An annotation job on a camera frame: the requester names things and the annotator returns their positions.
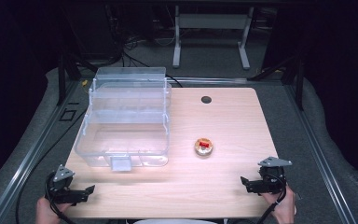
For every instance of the white metal stand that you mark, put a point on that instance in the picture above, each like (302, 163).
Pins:
(212, 22)

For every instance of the aluminium rail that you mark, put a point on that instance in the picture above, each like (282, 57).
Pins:
(28, 165)
(208, 81)
(318, 155)

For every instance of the small yellow clip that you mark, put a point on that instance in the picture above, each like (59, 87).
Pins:
(84, 83)

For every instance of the person's right hand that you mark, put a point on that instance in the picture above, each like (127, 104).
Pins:
(284, 208)

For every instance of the clear plastic tiered storage box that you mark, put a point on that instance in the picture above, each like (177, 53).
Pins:
(127, 137)

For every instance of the round snack with red label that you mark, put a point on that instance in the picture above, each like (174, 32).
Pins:
(203, 146)

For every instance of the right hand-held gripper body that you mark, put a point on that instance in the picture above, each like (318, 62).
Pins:
(272, 179)

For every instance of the person's left hand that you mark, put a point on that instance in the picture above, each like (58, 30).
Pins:
(45, 214)

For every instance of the black metal stand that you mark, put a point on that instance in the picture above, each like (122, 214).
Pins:
(63, 74)
(295, 74)

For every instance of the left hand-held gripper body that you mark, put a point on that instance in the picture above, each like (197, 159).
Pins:
(62, 186)

